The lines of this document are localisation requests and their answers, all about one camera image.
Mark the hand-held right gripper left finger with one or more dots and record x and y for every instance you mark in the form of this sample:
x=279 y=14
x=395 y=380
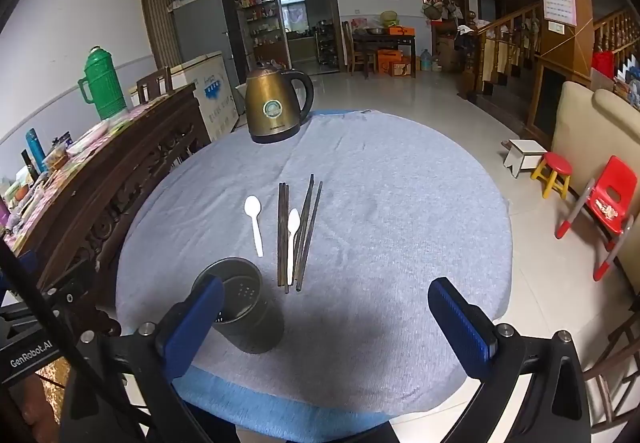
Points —
x=196 y=323

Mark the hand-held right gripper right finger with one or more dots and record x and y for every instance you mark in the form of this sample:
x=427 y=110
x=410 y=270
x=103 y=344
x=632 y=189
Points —
x=460 y=330

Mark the dark metal utensil holder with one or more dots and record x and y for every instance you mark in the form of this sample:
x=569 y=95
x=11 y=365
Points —
x=260 y=323

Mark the white plastic spoon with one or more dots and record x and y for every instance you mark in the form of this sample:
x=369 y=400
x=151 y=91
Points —
x=252 y=208
x=293 y=220

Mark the brown mottled board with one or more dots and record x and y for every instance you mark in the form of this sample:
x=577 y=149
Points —
x=52 y=378

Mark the grey-blue towel table cloth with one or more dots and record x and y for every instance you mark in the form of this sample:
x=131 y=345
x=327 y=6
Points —
x=390 y=203

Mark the pink patterned cloth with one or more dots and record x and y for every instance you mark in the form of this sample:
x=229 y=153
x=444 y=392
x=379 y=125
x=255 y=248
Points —
x=30 y=208

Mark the carved wooden sideboard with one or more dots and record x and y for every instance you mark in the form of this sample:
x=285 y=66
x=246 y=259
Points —
x=100 y=203

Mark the brown wooden chair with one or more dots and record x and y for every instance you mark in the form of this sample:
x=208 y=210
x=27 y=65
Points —
x=612 y=368

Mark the red and yellow stool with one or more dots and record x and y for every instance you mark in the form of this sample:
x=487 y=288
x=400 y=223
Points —
x=552 y=163

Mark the white step stool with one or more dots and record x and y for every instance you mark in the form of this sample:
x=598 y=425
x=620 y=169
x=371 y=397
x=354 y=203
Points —
x=525 y=150

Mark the black bottle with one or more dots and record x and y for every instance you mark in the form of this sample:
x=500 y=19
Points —
x=27 y=163

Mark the red plastic child chair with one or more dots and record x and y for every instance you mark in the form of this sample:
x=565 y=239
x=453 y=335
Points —
x=612 y=188

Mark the blue drinking bottle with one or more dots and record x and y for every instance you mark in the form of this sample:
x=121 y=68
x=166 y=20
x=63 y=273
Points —
x=36 y=150

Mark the pink shallow bowl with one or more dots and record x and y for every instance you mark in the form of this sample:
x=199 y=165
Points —
x=90 y=138

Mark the bronze electric kettle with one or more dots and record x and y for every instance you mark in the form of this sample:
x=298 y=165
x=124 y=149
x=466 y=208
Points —
x=272 y=113

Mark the white chest freezer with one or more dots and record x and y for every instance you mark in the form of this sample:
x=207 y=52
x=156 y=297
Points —
x=215 y=88

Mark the dark wooden chair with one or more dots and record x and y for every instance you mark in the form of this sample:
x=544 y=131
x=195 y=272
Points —
x=152 y=75

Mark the green thermos jug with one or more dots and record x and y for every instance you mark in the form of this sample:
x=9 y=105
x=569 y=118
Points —
x=105 y=83

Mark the blue water jug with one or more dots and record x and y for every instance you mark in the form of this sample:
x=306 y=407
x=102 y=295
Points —
x=426 y=60

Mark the orange cardboard box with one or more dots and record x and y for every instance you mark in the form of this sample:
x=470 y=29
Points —
x=395 y=63

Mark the grey refrigerator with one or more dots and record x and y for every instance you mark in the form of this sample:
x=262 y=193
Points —
x=200 y=28

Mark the dark wooden dining table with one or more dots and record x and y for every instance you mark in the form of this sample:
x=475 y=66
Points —
x=385 y=39

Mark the wooden dining chair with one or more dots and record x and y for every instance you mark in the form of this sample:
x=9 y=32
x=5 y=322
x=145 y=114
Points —
x=350 y=48

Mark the flat orange box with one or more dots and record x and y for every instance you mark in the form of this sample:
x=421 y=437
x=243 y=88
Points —
x=400 y=30

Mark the kitchen shelf with bottles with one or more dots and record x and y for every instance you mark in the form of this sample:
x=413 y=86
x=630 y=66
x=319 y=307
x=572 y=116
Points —
x=260 y=23

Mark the long wooden stair railing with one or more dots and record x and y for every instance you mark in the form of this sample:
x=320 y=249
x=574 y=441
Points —
x=500 y=23

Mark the brown curtain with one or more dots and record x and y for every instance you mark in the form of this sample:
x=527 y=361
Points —
x=155 y=13

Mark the short wooden stair railing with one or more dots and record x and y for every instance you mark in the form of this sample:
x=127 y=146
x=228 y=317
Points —
x=617 y=28

